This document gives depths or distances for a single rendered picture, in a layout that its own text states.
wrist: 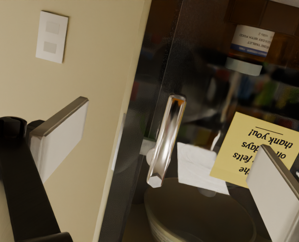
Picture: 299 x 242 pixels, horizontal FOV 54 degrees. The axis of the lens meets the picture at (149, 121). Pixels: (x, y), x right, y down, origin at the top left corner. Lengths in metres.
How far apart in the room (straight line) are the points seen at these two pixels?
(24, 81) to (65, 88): 0.11
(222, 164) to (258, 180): 0.13
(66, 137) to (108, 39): 0.59
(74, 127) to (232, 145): 0.19
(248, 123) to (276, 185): 0.15
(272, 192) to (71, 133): 0.12
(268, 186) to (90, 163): 0.70
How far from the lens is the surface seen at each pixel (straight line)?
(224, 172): 0.33
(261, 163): 0.20
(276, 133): 0.32
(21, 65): 0.84
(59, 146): 0.16
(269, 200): 0.18
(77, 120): 0.18
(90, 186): 0.88
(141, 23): 0.30
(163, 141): 0.26
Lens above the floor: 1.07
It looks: 18 degrees up
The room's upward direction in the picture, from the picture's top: 166 degrees counter-clockwise
